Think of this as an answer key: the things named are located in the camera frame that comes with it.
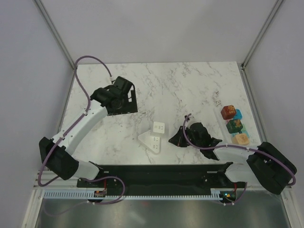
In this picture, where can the green small adapter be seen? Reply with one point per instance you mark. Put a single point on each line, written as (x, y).
(243, 129)

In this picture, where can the red cube plug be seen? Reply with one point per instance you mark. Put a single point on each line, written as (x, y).
(228, 112)

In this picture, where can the blue small adapter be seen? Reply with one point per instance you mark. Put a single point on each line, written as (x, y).
(238, 115)

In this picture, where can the aluminium frame post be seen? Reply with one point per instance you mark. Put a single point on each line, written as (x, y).
(53, 30)
(266, 25)

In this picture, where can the white long power strip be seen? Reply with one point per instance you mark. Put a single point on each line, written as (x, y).
(227, 137)

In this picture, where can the green cube plug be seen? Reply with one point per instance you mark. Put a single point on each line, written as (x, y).
(234, 126)

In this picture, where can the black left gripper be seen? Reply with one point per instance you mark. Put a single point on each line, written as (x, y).
(130, 107)

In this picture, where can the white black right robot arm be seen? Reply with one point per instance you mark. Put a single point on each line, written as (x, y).
(263, 164)

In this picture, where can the white cube plug tiger print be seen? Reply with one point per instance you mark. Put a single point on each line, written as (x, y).
(158, 128)

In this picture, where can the beige cube plug dragon print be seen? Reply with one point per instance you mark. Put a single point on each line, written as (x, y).
(240, 139)

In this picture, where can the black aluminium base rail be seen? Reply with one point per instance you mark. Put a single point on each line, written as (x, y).
(181, 178)

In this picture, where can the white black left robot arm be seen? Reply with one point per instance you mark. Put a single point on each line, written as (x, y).
(56, 153)

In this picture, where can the aluminium frame post right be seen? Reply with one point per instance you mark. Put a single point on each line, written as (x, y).
(266, 25)

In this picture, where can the aluminium frame post left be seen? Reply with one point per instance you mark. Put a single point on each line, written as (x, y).
(53, 30)

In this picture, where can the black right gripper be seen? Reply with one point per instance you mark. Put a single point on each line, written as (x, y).
(177, 139)

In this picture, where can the white triangular power strip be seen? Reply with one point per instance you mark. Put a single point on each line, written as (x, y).
(151, 140)

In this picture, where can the white toothed cable duct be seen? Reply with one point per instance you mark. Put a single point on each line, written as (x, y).
(94, 195)

